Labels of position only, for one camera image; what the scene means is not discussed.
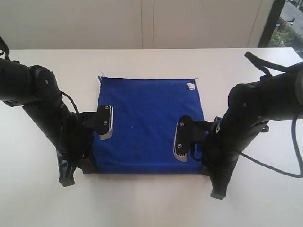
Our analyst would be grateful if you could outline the blue towel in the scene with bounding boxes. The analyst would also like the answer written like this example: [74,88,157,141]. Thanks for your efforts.
[93,76,204,174]

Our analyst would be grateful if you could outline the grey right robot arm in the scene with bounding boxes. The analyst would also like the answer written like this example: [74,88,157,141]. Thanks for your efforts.
[203,70,303,200]

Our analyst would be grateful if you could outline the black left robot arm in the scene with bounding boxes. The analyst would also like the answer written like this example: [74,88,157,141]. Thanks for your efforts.
[0,59,97,187]

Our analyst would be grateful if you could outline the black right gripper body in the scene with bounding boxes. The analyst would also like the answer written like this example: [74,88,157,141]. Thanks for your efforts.
[203,83,268,177]

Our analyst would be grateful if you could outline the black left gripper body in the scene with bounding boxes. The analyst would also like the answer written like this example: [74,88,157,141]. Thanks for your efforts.
[22,65,94,163]

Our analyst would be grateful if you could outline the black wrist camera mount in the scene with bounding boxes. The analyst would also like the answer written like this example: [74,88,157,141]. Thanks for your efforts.
[79,105,113,140]
[173,115,213,162]

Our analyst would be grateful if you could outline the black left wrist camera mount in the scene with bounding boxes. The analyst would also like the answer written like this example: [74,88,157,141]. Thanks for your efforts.
[79,105,113,140]

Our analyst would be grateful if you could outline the black window frame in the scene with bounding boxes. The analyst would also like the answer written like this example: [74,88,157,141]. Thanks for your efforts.
[258,0,285,48]

